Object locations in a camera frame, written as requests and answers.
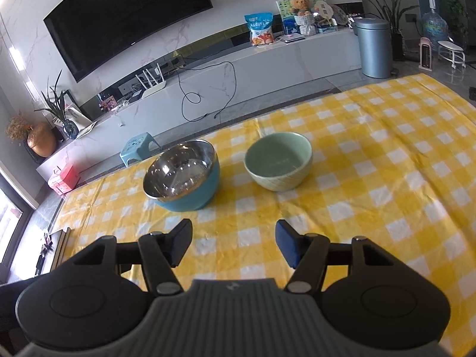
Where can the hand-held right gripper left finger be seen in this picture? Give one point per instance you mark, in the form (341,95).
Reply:
(182,238)

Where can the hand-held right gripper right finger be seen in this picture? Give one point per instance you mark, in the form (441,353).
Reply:
(286,241)

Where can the blue steel-lined bowl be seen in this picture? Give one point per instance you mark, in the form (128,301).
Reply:
(186,199)

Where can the green ceramic bowl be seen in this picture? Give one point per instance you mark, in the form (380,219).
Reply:
(282,180)

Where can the light blue plastic stool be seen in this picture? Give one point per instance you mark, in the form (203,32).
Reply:
(139,143)

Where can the yellow checked tablecloth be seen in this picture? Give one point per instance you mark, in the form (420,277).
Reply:
(372,178)

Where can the black notebook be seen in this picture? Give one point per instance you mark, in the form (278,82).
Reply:
(61,249)

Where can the pink box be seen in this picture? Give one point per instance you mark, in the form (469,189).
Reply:
(65,178)

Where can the dark pink clip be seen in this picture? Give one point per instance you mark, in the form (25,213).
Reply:
(46,243)

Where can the small black box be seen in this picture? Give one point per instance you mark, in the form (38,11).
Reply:
(135,95)

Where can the pink photo card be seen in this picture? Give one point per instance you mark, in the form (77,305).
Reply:
(109,104)

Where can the white router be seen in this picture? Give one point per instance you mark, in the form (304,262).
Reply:
(154,87)

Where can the plant in blue vase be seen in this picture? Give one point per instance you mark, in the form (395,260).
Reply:
(70,129)

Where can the white paper bag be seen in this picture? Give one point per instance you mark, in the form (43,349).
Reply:
(78,115)

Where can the gold vase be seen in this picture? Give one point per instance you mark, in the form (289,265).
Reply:
(41,141)

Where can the sliding glass door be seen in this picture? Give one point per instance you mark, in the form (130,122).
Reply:
(11,223)

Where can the white marble television cabinet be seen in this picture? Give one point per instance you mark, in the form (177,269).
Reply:
(260,67)

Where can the dried flowers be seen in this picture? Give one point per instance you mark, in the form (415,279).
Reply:
(16,128)

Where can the white flat device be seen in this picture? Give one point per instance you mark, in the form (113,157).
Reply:
(293,38)

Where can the grey-blue trash bin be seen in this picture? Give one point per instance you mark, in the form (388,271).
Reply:
(372,48)

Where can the blue snack bag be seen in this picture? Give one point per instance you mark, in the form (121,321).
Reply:
(260,29)

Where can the grey wrapped flower pot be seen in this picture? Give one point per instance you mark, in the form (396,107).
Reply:
(305,25)

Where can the long-leaf potted plant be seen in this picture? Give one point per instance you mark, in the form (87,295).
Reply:
(397,46)

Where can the green painting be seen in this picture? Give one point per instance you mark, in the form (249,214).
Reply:
(284,13)

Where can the black flat television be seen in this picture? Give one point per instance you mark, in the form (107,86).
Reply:
(122,15)

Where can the decorative plate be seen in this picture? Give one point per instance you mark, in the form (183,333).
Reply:
(340,15)

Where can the pink small heater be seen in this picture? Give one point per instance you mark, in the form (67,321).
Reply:
(426,54)

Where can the round paper fan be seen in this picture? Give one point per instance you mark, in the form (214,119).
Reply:
(322,9)

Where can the black device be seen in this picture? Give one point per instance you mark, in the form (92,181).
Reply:
(472,93)

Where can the brown teddy bear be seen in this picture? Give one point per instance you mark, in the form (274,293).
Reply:
(300,4)

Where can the white round stool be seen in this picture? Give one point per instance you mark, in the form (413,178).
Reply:
(450,45)

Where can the blue water bottle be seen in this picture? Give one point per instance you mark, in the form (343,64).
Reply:
(435,26)

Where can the wall socket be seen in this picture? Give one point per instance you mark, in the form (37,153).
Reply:
(411,18)

